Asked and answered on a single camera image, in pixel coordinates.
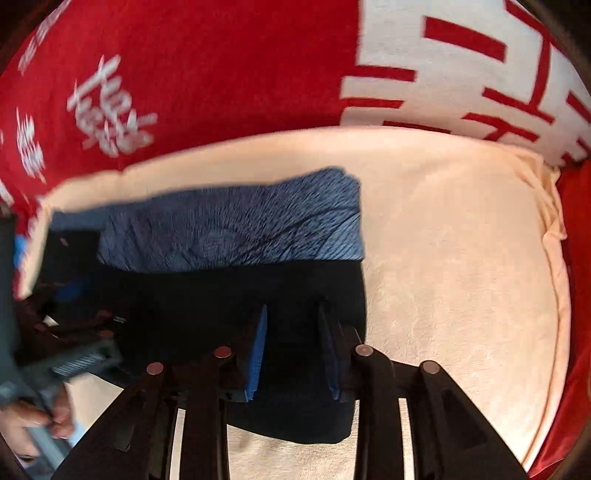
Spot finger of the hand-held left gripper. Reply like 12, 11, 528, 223
39, 230, 116, 340

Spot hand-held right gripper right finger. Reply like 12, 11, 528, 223
316, 300, 530, 480

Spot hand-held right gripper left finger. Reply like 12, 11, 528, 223
51, 304, 269, 480

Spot black pants with blue floral trim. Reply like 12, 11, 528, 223
48, 167, 369, 445

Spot person's left hand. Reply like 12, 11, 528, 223
0, 382, 78, 463

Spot cream blanket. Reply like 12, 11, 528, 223
14, 126, 570, 480

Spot red printed blanket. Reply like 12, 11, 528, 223
0, 0, 591, 480

